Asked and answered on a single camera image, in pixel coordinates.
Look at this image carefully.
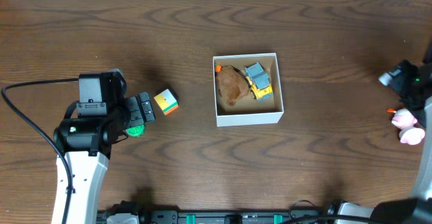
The green round spinner toy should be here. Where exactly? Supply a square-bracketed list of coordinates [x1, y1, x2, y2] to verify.
[126, 124, 146, 138]

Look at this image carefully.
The multicolour puzzle cube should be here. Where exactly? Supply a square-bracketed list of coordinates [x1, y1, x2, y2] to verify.
[154, 89, 179, 115]

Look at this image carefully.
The white pink duck figure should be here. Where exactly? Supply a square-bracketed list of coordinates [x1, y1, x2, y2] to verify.
[387, 108, 425, 145]

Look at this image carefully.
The brown plush toy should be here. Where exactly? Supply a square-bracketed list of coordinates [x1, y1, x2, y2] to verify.
[215, 64, 249, 106]

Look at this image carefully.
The yellow grey toy truck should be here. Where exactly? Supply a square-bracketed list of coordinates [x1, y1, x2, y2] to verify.
[245, 61, 273, 101]

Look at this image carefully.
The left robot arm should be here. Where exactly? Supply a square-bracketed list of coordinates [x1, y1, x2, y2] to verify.
[51, 68, 155, 223]

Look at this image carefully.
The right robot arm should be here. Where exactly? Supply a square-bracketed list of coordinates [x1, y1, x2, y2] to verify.
[323, 45, 431, 224]

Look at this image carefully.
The white cardboard box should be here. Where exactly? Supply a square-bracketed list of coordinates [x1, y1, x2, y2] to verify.
[213, 53, 284, 127]

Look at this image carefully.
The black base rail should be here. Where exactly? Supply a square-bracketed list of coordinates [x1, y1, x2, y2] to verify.
[95, 200, 342, 224]

